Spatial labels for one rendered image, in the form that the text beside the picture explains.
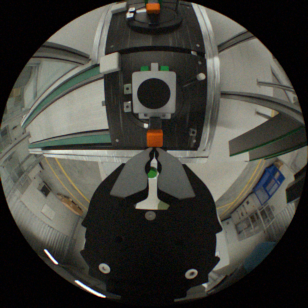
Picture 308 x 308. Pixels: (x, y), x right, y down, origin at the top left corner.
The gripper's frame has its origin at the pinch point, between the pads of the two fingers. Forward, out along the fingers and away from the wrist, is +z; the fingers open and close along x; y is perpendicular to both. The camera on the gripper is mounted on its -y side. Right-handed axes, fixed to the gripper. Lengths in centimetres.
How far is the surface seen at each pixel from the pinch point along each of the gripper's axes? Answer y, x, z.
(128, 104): -5.7, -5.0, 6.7
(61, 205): 547, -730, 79
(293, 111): -10.8, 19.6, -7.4
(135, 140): 3.4, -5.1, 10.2
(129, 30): -27.1, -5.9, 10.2
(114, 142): 3.8, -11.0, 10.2
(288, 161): 50, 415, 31
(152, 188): 37.5, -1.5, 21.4
